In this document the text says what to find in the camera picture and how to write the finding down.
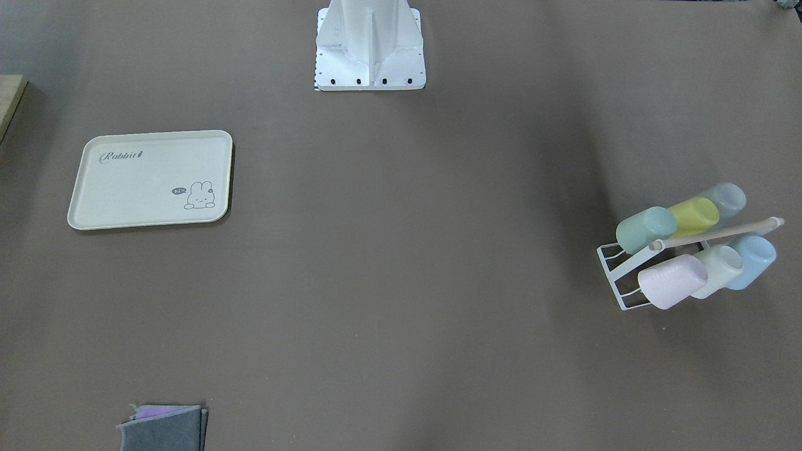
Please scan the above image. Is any grey plastic cup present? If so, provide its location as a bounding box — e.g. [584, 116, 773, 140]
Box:
[697, 182, 747, 231]

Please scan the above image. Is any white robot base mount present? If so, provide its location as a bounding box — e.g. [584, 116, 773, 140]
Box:
[313, 1, 427, 91]

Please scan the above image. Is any cream rabbit tray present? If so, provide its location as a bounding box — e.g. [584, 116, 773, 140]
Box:
[68, 130, 233, 231]

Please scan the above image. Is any wooden cutting board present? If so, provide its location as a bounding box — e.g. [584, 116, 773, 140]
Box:
[0, 75, 28, 141]

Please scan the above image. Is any purple cloth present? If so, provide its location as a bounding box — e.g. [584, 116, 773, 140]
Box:
[129, 405, 201, 422]

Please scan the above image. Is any green plastic cup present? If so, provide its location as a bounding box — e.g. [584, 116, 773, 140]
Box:
[615, 206, 678, 255]

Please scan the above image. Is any yellow plastic cup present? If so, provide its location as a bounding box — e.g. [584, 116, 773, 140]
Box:
[668, 197, 720, 239]

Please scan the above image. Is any grey folded cloth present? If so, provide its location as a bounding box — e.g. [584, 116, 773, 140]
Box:
[117, 405, 208, 450]

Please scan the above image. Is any white plastic cup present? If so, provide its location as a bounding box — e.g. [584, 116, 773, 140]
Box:
[691, 244, 745, 299]

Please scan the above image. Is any white wire cup rack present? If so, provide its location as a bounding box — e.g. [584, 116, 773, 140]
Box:
[596, 217, 786, 311]

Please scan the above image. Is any pink plastic cup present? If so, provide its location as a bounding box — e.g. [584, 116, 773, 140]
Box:
[638, 254, 709, 310]

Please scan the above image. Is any blue plastic cup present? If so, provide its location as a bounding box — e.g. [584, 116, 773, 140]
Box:
[726, 234, 777, 291]

